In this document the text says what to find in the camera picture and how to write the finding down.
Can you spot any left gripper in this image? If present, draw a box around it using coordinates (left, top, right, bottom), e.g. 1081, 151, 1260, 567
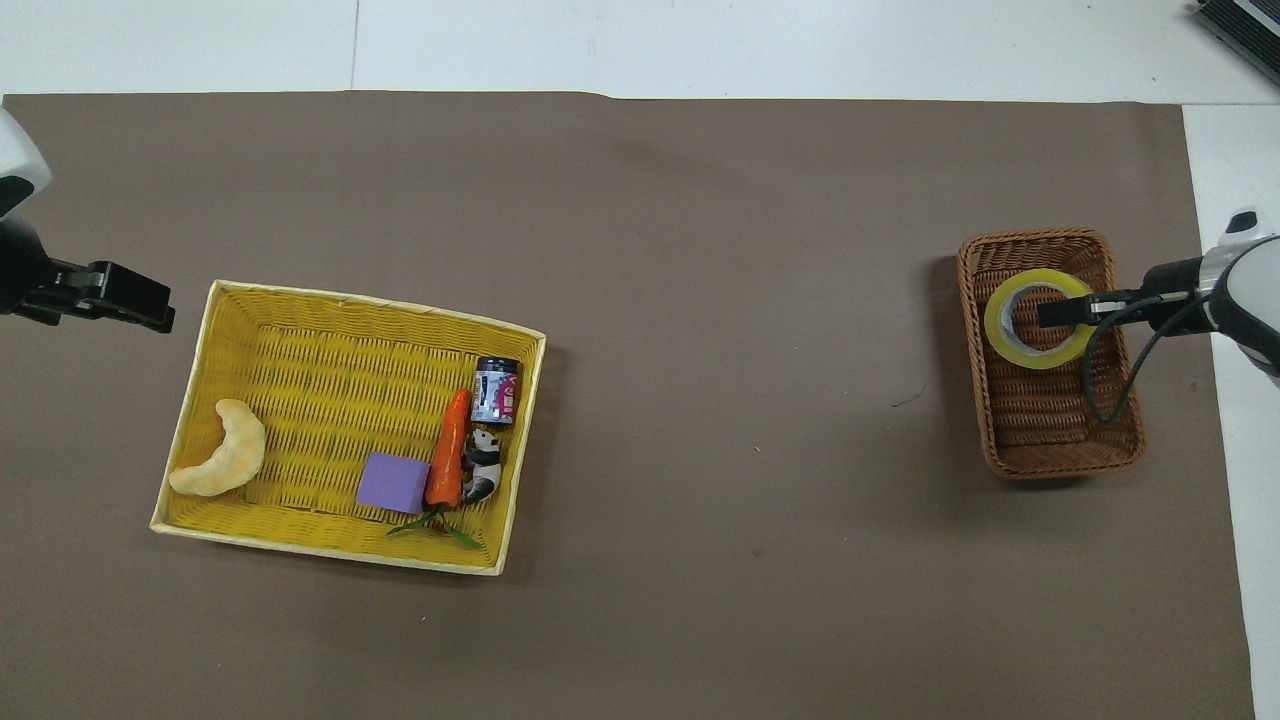
0, 213, 65, 325

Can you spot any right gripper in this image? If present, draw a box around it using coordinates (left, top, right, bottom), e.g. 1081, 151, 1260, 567
1142, 257, 1207, 335

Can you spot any yellow tape roll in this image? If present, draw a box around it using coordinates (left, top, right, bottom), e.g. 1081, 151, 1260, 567
983, 267, 1099, 372

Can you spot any brown wicker basket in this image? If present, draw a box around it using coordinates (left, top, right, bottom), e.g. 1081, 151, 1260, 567
956, 228, 1149, 481

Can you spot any yellow wicker basket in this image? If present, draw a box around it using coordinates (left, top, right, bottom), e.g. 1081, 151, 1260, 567
149, 279, 548, 577

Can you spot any croissant bread toy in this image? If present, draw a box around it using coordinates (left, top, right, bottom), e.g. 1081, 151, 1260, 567
167, 398, 268, 498

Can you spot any purple block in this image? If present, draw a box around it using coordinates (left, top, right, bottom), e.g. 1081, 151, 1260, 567
356, 451, 433, 517

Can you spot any orange carrot toy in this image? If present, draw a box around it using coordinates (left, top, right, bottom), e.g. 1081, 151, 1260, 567
387, 387, 484, 550

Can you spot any small printed can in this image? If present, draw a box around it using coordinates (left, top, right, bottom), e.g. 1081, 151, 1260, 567
471, 355, 522, 430

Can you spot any panda figure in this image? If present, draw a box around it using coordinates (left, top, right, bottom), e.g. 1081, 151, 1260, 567
461, 427, 505, 507

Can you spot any black cable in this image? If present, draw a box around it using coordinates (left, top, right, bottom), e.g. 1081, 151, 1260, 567
1081, 290, 1219, 427

